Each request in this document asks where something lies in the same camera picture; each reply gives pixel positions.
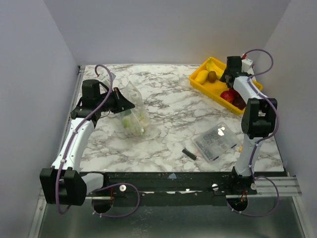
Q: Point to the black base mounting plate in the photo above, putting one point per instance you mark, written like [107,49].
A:
[172,188]

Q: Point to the brown toy kiwi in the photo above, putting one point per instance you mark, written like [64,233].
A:
[212,77]

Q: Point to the yellow toy mango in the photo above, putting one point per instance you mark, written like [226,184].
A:
[202,76]

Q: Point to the green toy bell pepper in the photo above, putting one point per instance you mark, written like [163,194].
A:
[126,113]

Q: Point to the yellow plastic bin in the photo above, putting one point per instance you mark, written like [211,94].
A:
[205,84]

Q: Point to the aluminium extrusion rail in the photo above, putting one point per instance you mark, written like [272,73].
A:
[285,186]

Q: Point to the clear zip top bag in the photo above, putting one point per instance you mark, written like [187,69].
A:
[132,94]

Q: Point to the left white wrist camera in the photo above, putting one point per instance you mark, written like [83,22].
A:
[105,79]

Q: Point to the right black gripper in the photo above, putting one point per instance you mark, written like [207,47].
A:
[228,76]

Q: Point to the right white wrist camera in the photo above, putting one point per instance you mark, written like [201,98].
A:
[247,65]

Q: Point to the red toy apple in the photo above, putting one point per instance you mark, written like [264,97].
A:
[227,96]

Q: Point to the dark red toy plum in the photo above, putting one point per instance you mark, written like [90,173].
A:
[239,103]

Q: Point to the yellow toy banana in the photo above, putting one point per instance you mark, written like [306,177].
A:
[215,65]

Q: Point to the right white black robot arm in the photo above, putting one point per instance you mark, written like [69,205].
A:
[258,121]

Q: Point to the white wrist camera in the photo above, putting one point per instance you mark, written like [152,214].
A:
[105,79]
[247,65]

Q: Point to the white toy cauliflower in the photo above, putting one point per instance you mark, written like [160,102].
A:
[135,123]

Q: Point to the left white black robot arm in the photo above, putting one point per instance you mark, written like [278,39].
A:
[62,183]

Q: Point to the black comb-like part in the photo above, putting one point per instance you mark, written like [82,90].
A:
[189,154]

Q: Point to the clear bag of screws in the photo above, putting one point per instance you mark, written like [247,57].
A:
[216,141]

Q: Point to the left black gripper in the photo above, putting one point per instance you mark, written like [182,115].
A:
[122,103]

